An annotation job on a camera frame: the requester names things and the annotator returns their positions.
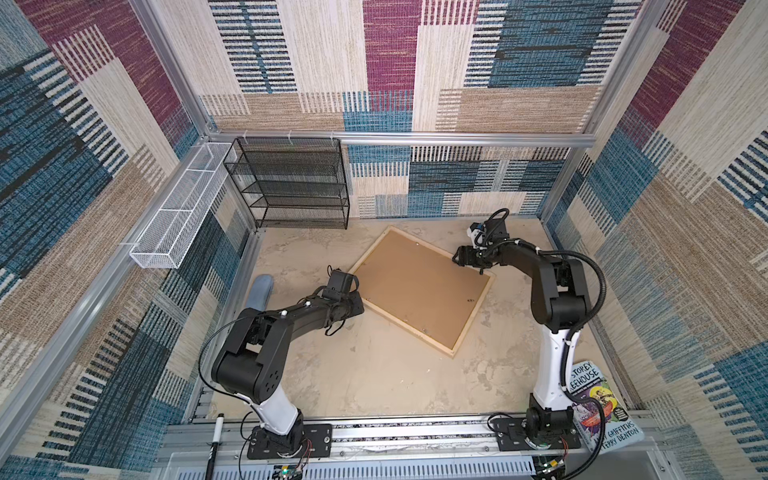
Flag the colourful treehouse book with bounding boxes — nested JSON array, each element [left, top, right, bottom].
[[569, 361, 645, 453]]

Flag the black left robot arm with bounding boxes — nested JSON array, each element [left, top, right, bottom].
[[210, 269, 364, 460]]

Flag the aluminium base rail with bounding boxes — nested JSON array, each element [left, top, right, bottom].
[[149, 413, 667, 480]]

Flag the black wire mesh shelf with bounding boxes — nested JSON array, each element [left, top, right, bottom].
[[223, 137, 351, 229]]

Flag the blue grey glasses case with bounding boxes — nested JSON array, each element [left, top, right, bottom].
[[245, 274, 274, 312]]

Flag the white wire mesh basket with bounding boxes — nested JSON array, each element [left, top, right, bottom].
[[130, 143, 231, 269]]

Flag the black white marker pen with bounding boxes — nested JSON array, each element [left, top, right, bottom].
[[203, 413, 225, 480]]

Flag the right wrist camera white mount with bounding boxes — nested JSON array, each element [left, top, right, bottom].
[[467, 222, 487, 249]]

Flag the brown frame backing board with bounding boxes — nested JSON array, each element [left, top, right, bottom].
[[353, 230, 491, 350]]

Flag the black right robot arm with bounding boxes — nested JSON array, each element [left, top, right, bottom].
[[452, 208, 591, 449]]

